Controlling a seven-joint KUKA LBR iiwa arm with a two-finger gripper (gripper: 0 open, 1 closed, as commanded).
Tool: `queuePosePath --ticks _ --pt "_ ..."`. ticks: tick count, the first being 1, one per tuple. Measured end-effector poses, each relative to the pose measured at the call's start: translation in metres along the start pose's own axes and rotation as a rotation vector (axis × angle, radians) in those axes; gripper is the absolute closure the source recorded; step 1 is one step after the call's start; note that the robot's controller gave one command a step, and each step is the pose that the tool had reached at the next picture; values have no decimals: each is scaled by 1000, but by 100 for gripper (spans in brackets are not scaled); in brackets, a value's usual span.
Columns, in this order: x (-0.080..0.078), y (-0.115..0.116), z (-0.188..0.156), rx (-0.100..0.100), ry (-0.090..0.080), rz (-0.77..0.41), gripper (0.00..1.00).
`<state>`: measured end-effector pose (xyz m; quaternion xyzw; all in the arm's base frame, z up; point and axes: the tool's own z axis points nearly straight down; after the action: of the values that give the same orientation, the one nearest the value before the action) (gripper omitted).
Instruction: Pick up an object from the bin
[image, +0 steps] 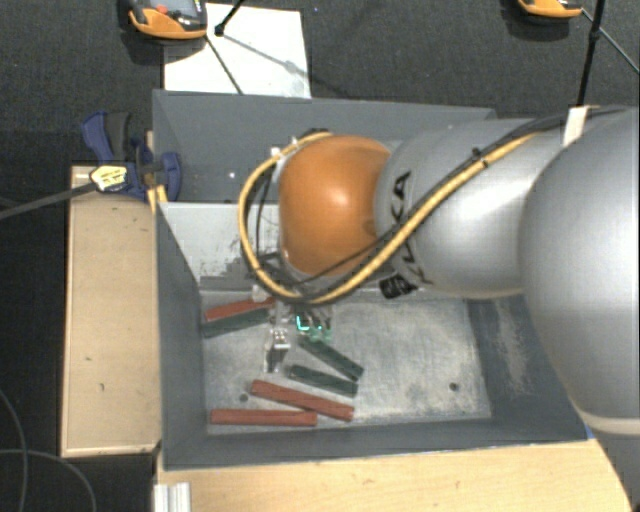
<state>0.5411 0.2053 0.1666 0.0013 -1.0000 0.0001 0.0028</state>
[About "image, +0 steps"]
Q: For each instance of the grey metal bin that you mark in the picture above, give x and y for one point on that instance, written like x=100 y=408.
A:
x=425 y=350

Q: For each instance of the red-brown flat block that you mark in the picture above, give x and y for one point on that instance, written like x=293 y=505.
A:
x=235 y=309
x=262 y=417
x=302 y=400

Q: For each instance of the dark green flat block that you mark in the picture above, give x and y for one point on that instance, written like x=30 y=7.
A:
x=324 y=381
x=332 y=359
x=232 y=324

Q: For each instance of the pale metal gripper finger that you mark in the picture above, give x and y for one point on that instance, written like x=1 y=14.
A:
x=280 y=345

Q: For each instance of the pale wood board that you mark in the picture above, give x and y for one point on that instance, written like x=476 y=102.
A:
x=110 y=320

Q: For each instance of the black cylinder on white bracket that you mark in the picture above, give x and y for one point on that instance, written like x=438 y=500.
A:
x=397 y=286

